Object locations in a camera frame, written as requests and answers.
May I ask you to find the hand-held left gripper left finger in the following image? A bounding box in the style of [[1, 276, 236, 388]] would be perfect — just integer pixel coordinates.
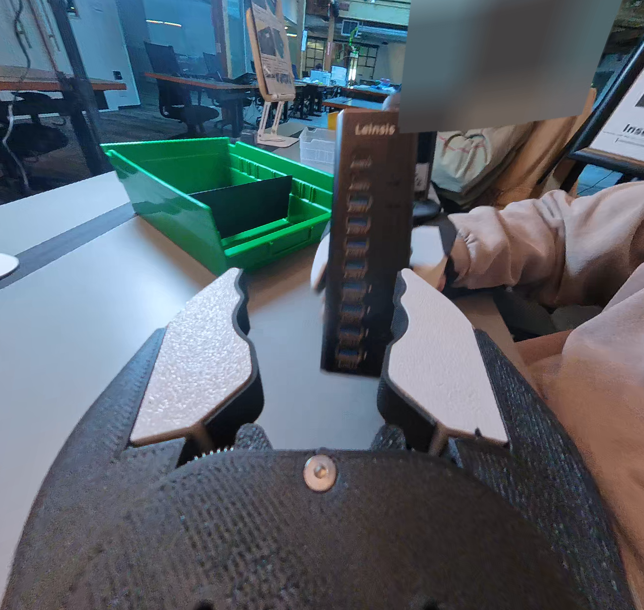
[[128, 267, 265, 458]]

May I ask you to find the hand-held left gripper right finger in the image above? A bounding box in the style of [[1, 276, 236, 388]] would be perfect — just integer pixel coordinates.
[[376, 268, 510, 458]]

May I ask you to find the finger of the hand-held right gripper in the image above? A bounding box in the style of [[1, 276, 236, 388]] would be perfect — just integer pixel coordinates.
[[410, 225, 449, 293], [310, 237, 332, 293]]

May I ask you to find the black usb hub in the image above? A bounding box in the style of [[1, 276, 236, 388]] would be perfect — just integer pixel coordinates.
[[319, 108, 419, 378]]

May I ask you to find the green plastic bin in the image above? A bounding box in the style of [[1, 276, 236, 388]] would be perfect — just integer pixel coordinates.
[[100, 137, 337, 276]]

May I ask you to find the clear plastic bin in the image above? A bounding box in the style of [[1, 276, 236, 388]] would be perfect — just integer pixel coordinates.
[[299, 127, 337, 174]]

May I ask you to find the tan plywood chair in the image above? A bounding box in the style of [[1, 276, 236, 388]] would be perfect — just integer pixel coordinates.
[[503, 89, 598, 204]]

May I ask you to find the person's beige hoodie torso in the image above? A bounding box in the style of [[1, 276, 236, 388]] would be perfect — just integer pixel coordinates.
[[518, 263, 644, 610]]

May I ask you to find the black metal rack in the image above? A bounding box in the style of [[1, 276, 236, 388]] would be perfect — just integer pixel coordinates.
[[558, 31, 644, 193]]

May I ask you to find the white paper sign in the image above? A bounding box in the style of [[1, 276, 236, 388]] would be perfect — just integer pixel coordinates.
[[588, 69, 644, 162]]

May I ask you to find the black office chair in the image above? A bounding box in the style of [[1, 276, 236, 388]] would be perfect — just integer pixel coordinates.
[[143, 41, 220, 137], [0, 92, 69, 188]]

